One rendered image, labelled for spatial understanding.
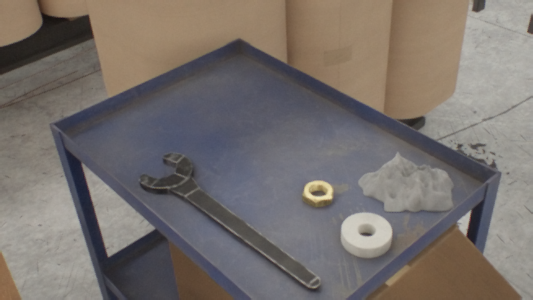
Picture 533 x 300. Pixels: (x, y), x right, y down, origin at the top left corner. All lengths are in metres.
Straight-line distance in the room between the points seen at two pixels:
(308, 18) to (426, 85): 0.68
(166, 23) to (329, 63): 0.57
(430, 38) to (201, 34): 0.98
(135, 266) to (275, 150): 0.49
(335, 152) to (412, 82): 1.20
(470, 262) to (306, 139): 0.34
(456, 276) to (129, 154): 0.57
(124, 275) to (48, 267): 0.83
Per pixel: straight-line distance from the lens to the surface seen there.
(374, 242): 0.92
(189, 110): 1.22
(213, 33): 1.46
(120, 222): 2.31
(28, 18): 3.13
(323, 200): 0.99
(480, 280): 1.05
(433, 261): 1.02
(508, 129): 2.74
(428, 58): 2.25
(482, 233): 1.11
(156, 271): 1.43
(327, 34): 1.79
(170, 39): 1.46
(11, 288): 1.05
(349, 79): 1.90
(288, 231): 0.96
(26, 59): 3.34
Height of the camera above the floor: 1.56
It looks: 37 degrees down
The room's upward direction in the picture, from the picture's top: 2 degrees counter-clockwise
